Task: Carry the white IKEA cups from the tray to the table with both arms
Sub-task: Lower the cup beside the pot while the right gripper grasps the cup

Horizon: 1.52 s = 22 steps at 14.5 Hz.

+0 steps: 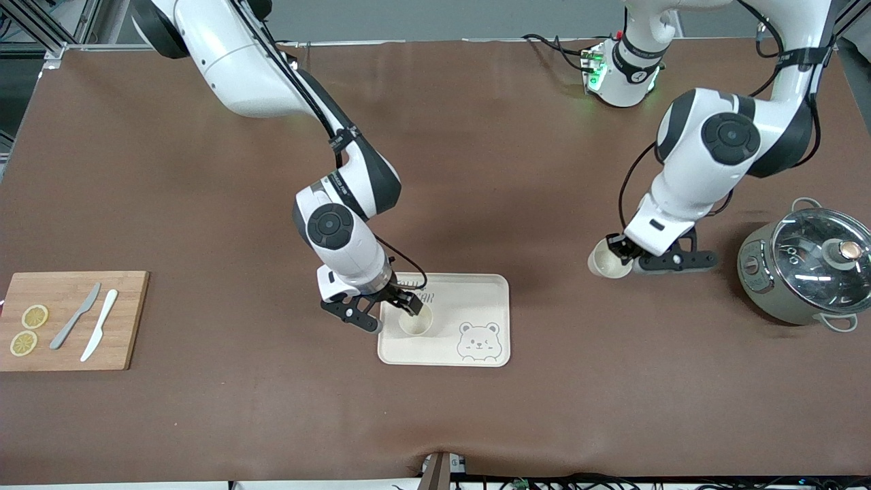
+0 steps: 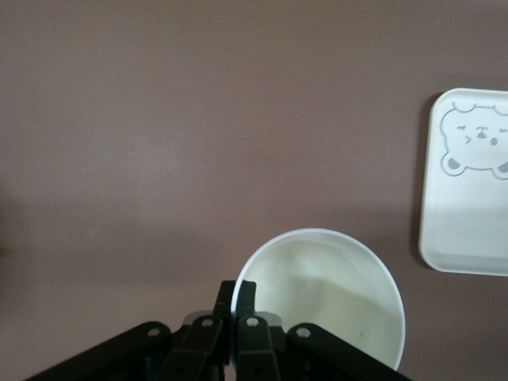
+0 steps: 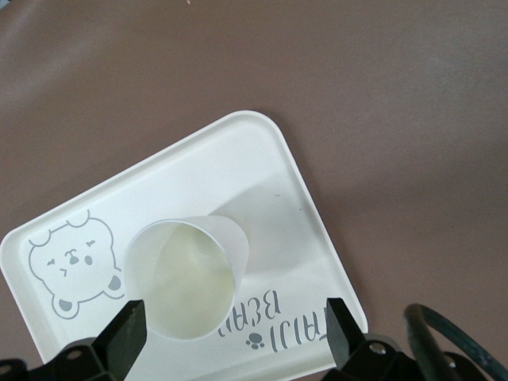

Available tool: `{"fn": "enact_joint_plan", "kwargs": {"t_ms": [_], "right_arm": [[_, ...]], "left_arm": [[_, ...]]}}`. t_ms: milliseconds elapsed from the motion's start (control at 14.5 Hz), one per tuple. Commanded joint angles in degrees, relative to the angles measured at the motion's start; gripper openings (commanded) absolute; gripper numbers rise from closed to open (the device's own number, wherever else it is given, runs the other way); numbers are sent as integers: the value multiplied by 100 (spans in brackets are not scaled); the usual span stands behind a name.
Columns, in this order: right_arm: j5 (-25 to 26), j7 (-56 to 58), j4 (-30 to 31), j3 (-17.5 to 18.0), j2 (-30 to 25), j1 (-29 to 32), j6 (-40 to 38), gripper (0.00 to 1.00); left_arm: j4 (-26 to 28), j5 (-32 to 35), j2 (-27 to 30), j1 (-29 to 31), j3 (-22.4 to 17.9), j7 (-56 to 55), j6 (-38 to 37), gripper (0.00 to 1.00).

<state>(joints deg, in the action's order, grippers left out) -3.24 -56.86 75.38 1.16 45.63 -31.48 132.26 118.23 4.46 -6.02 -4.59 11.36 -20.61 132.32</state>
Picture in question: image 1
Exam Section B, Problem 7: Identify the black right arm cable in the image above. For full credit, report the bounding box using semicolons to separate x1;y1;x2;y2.
228;0;428;292

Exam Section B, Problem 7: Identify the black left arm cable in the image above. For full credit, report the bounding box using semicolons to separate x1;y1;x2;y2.
618;0;824;238

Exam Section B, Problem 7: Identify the black base cable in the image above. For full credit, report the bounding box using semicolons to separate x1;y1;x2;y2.
523;33;589;72

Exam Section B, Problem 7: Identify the glass pot lid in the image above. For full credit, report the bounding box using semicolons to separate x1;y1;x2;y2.
771;208;871;315

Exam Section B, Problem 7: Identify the white IKEA cup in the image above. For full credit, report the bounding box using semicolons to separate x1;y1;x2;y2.
587;235;635;280
397;303;435;338

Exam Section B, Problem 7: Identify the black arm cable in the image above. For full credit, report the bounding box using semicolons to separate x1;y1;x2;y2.
228;0;428;292
618;0;824;238

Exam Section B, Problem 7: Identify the bamboo cutting board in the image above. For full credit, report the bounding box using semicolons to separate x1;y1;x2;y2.
0;271;150;372

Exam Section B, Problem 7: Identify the cream tray with bear print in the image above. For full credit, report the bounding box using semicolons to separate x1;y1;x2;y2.
377;273;511;368

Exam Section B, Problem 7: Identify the pale green electric pot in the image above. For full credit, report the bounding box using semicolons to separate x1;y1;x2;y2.
737;197;871;333

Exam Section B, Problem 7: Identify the aluminium frame strut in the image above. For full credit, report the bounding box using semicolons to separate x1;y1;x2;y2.
0;0;96;69
834;0;871;42

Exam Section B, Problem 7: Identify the grey plastic knife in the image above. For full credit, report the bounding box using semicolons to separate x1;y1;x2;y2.
49;282;102;350

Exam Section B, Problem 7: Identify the white plastic knife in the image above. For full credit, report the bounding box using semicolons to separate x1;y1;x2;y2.
80;289;119;363

